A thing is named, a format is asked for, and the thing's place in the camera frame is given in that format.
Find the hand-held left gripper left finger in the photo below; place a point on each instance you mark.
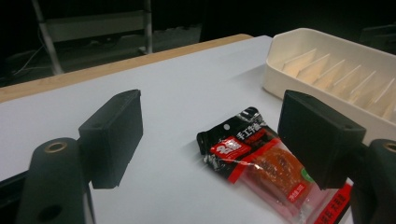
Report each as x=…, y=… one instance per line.
x=110, y=137

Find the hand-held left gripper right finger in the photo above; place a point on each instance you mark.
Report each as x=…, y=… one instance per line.
x=317, y=137

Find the cream plastic divider box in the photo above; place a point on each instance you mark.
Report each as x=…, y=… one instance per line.
x=330, y=71

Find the black and red snack packet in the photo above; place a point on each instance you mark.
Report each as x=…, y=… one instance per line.
x=249, y=155

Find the metal stand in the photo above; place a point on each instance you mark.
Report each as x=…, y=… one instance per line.
x=93, y=31

